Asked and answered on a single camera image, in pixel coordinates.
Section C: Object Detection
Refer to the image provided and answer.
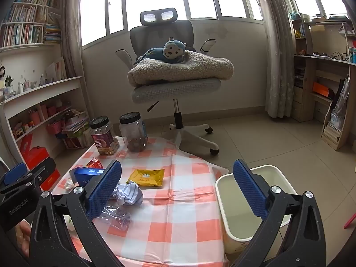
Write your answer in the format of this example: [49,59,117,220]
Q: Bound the clear jar of brown nuts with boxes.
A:
[119,112,149,153]

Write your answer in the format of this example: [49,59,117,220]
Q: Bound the blue milk carton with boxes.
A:
[74,167,107,187]

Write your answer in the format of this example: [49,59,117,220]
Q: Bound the blue monkey plush toy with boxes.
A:
[133,37,196,64]

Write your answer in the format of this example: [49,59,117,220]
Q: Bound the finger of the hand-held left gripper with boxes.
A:
[28,157,56,191]
[0,162,35,196]

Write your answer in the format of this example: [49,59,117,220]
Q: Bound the crushed red noodle cup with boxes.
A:
[86,158,104,170]

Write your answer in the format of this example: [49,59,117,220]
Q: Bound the red gift box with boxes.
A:
[26,146,60,191]

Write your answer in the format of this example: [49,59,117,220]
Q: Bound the stack of papers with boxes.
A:
[63,111,90,134]

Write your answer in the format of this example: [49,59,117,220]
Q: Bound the beige curtain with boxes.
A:
[254,0,296,119]
[60,0,93,123]

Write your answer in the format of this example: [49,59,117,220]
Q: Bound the rows of books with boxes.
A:
[0,0,62,48]

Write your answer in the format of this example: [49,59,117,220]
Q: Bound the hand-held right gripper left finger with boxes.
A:
[29,160,123,267]

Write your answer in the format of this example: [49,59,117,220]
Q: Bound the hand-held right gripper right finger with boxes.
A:
[233,159,327,267]

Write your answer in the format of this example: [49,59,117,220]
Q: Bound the grey mesh office chair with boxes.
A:
[115,10,223,156]

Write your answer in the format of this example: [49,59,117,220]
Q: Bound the orange box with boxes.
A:
[312,82,334,98]

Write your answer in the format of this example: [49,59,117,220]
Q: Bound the pink basket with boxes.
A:
[47,119,63,134]

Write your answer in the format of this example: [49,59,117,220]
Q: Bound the person's left hand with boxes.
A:
[16,220,32,258]

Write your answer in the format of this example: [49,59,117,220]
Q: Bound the wooden magazine rack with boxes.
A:
[320,75,351,151]

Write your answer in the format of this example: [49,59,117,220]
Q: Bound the crumpled white tissue paper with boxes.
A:
[110,182,144,206]

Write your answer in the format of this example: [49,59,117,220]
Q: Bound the orange checkered tablecloth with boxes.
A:
[51,136,231,267]

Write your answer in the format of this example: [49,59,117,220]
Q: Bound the wooden desk shelf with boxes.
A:
[291,12,356,151]

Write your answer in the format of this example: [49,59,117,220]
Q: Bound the white bookshelf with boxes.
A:
[0,0,92,173]

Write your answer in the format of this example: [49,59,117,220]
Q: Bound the beige fleece blanket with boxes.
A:
[128,51,235,88]

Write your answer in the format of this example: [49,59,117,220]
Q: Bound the cashew jar with purple label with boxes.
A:
[89,116,120,156]

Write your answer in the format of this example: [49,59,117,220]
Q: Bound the flat red box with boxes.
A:
[19,133,34,159]

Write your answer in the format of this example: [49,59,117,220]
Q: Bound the crumpled clear plastic wrap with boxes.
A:
[97,205,131,231]

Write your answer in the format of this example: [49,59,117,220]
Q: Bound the white plastic bin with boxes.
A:
[215,165,299,260]

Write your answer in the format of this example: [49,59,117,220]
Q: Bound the yellow snack packet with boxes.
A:
[128,168,165,189]

